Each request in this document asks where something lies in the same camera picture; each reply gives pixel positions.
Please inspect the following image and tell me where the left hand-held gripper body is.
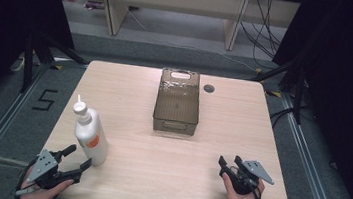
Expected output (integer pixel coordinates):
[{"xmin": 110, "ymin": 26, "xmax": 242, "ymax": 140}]
[{"xmin": 25, "ymin": 146, "xmax": 80, "ymax": 194}]

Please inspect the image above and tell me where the person's left hand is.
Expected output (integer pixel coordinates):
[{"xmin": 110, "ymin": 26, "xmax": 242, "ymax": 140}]
[{"xmin": 18, "ymin": 164, "xmax": 76, "ymax": 199}]

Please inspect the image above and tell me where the thin white floor cable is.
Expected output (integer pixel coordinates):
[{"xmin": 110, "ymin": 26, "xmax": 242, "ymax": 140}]
[{"xmin": 121, "ymin": 6, "xmax": 266, "ymax": 74}]

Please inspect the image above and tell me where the black metal stand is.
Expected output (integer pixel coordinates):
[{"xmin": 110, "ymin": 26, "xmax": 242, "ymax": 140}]
[
  {"xmin": 245, "ymin": 51, "xmax": 312, "ymax": 126},
  {"xmin": 18, "ymin": 28, "xmax": 93, "ymax": 101}
]

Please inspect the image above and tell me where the white plastic bottle orange label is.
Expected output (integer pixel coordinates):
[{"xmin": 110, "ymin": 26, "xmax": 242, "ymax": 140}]
[{"xmin": 66, "ymin": 93, "xmax": 115, "ymax": 168}]

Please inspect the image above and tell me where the black curtain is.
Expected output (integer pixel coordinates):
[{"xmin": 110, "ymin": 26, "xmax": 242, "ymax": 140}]
[
  {"xmin": 0, "ymin": 0, "xmax": 81, "ymax": 135},
  {"xmin": 256, "ymin": 0, "xmax": 353, "ymax": 199}
]

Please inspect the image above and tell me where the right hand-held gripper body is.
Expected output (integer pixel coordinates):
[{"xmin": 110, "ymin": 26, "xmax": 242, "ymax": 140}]
[{"xmin": 222, "ymin": 155, "xmax": 278, "ymax": 199}]

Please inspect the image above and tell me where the black floor cable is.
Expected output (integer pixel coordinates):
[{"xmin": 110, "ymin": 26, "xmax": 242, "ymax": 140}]
[{"xmin": 267, "ymin": 102, "xmax": 301, "ymax": 131}]

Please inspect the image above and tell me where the translucent brown storage bin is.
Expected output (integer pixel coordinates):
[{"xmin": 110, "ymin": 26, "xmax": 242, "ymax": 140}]
[{"xmin": 151, "ymin": 66, "xmax": 205, "ymax": 137}]

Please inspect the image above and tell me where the dark round table grommet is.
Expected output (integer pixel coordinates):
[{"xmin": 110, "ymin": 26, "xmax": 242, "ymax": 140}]
[{"xmin": 202, "ymin": 84, "xmax": 216, "ymax": 95}]

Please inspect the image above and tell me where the bundle of black cables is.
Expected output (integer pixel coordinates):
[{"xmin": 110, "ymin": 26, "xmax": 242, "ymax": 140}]
[{"xmin": 234, "ymin": 0, "xmax": 288, "ymax": 71}]

